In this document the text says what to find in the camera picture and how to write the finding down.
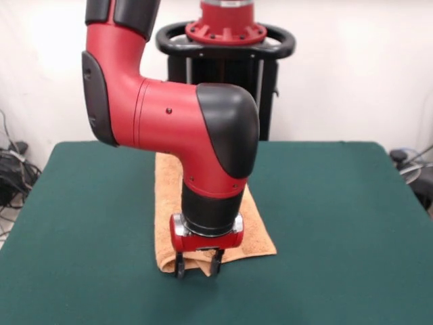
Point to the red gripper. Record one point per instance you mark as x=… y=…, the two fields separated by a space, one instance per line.
x=206 y=242

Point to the tan terry towel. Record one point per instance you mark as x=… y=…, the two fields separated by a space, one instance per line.
x=165 y=220

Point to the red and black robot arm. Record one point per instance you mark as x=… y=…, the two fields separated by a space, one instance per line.
x=169 y=118

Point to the dark green table cloth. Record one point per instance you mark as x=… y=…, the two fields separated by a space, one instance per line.
x=338 y=237

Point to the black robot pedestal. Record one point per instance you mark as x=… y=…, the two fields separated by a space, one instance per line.
x=230 y=61

